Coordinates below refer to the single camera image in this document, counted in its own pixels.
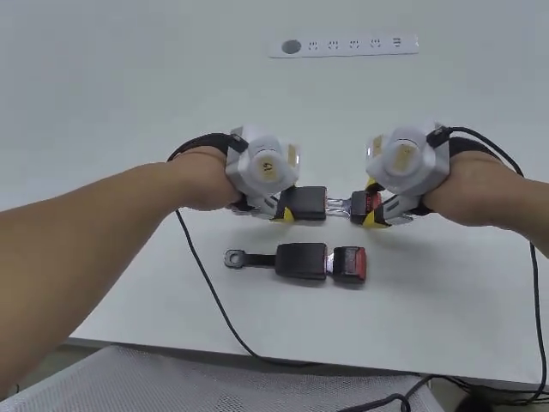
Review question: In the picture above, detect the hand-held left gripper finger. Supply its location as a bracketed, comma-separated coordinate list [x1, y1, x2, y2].
[250, 191, 298, 225]

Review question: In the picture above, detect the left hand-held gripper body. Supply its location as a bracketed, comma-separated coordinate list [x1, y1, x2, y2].
[224, 124, 302, 200]

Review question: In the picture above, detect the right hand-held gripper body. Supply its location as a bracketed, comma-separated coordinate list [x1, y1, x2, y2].
[365, 121, 452, 197]

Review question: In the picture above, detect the black red-button seat belt buckle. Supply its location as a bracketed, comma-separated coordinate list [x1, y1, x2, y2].
[330, 245, 370, 285]
[349, 191, 383, 227]

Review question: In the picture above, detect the black metal seat belt tongue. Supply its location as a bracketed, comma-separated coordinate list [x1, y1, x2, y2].
[223, 242, 336, 282]
[276, 185, 353, 223]

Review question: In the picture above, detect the person's right forearm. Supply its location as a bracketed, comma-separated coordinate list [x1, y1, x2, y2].
[462, 173, 549, 260]

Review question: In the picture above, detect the person's left forearm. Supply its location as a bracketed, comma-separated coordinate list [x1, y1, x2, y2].
[0, 161, 195, 390]

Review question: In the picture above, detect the person's left hand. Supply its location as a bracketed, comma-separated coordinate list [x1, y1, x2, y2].
[166, 133, 242, 214]

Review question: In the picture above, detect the person's right hand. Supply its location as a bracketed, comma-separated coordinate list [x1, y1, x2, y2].
[422, 136, 527, 227]

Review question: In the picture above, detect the white power strip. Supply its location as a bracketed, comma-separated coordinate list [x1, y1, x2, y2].
[268, 30, 419, 59]

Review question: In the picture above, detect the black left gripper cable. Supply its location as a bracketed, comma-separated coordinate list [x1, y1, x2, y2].
[174, 207, 434, 379]

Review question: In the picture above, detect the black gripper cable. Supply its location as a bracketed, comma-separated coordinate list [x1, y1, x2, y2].
[444, 125, 549, 407]
[174, 207, 434, 379]

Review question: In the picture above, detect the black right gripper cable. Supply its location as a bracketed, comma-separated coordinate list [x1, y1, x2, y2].
[444, 125, 549, 407]

